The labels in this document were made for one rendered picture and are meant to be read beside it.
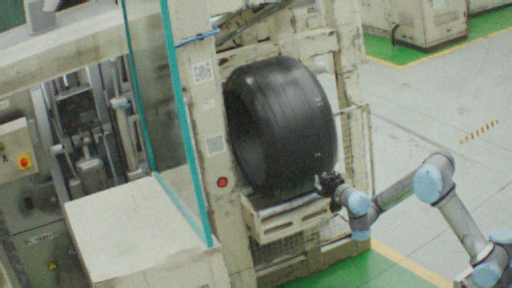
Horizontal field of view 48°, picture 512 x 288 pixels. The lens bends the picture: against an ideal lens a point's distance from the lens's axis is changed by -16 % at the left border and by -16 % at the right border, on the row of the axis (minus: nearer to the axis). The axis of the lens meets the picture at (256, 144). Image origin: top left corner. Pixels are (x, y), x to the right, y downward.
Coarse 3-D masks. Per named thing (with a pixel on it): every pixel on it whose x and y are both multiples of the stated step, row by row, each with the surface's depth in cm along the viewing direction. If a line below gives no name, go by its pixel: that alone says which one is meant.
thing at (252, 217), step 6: (246, 204) 267; (246, 210) 266; (252, 210) 262; (246, 216) 269; (252, 216) 261; (258, 216) 261; (246, 222) 272; (252, 222) 264; (258, 222) 262; (252, 228) 266; (258, 228) 263
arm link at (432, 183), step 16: (432, 160) 209; (448, 160) 210; (416, 176) 206; (432, 176) 202; (448, 176) 206; (416, 192) 208; (432, 192) 203; (448, 192) 203; (448, 208) 205; (464, 208) 206; (448, 224) 209; (464, 224) 204; (464, 240) 205; (480, 240) 204; (480, 256) 203; (496, 256) 203; (480, 272) 203; (496, 272) 199
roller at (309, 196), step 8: (304, 192) 274; (312, 192) 274; (288, 200) 271; (296, 200) 271; (304, 200) 272; (312, 200) 274; (264, 208) 268; (272, 208) 268; (280, 208) 269; (288, 208) 270; (264, 216) 267
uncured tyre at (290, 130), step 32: (256, 64) 263; (288, 64) 260; (224, 96) 278; (256, 96) 250; (320, 96) 253; (256, 128) 299; (288, 128) 246; (320, 128) 250; (256, 160) 296; (288, 160) 249; (320, 160) 255; (256, 192) 278; (288, 192) 260
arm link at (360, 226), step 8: (360, 216) 232; (368, 216) 236; (376, 216) 240; (352, 224) 234; (360, 224) 233; (368, 224) 235; (352, 232) 236; (360, 232) 234; (368, 232) 236; (360, 240) 236
